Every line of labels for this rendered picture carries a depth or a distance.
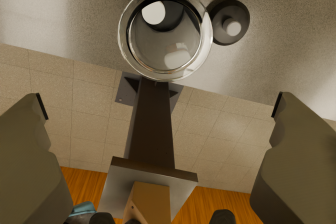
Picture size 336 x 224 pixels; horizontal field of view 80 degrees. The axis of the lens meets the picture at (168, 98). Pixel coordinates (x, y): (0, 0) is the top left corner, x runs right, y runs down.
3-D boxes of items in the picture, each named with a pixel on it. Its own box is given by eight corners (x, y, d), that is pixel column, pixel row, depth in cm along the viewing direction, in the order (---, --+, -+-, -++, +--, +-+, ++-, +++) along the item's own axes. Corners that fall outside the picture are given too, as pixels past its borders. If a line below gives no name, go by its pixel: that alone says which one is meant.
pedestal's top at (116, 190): (168, 216, 92) (169, 225, 89) (97, 205, 86) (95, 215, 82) (196, 173, 77) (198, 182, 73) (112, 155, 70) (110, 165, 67)
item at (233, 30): (250, -2, 42) (264, 2, 36) (241, 42, 46) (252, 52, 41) (205, -2, 41) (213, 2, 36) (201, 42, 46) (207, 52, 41)
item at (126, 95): (170, 115, 174) (178, 227, 98) (114, 101, 164) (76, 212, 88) (192, 66, 151) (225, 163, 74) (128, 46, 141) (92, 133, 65)
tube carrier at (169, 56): (190, -24, 38) (218, -16, 20) (188, 34, 44) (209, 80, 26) (132, -22, 38) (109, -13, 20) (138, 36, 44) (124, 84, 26)
